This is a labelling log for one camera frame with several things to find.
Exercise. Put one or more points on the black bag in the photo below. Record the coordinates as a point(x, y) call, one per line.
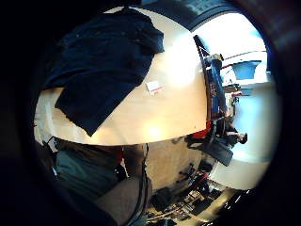
point(162, 198)

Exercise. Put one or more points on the the person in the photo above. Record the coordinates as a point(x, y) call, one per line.
point(94, 175)

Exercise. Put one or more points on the black office chair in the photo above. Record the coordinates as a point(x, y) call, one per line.
point(216, 147)

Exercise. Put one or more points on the white paper tag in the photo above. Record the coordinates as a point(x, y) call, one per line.
point(154, 87)

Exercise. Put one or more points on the blue partition panel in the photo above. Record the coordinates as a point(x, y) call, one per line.
point(214, 84)

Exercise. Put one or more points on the dark navy t-shirt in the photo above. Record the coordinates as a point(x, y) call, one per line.
point(100, 66)

